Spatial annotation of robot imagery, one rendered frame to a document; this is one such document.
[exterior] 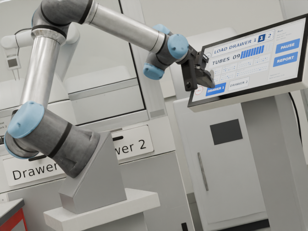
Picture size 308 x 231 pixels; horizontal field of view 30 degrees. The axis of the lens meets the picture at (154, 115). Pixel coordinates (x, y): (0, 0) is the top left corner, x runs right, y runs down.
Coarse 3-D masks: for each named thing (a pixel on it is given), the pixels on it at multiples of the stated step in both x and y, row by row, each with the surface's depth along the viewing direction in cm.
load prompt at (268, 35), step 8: (264, 32) 224; (272, 32) 221; (240, 40) 231; (248, 40) 228; (256, 40) 224; (264, 40) 221; (216, 48) 239; (224, 48) 235; (232, 48) 232; (240, 48) 229
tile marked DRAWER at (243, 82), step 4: (232, 80) 222; (236, 80) 220; (240, 80) 219; (244, 80) 217; (248, 80) 216; (232, 84) 221; (236, 84) 219; (240, 84) 218; (244, 84) 216; (228, 88) 221; (232, 88) 219; (236, 88) 218
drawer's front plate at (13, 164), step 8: (8, 160) 232; (16, 160) 232; (24, 160) 233; (40, 160) 233; (48, 160) 233; (8, 168) 232; (16, 168) 232; (24, 168) 233; (32, 168) 233; (56, 168) 233; (8, 176) 232; (16, 176) 233; (32, 176) 233; (40, 176) 233; (48, 176) 233; (8, 184) 232; (16, 184) 233
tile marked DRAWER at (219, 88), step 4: (216, 84) 227; (220, 84) 225; (224, 84) 224; (208, 88) 229; (212, 88) 227; (216, 88) 226; (220, 88) 224; (224, 88) 223; (208, 92) 228; (212, 92) 226; (216, 92) 225; (220, 92) 223
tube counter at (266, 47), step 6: (252, 48) 224; (258, 48) 221; (264, 48) 219; (270, 48) 217; (234, 54) 229; (240, 54) 227; (246, 54) 224; (252, 54) 222; (258, 54) 219; (234, 60) 227
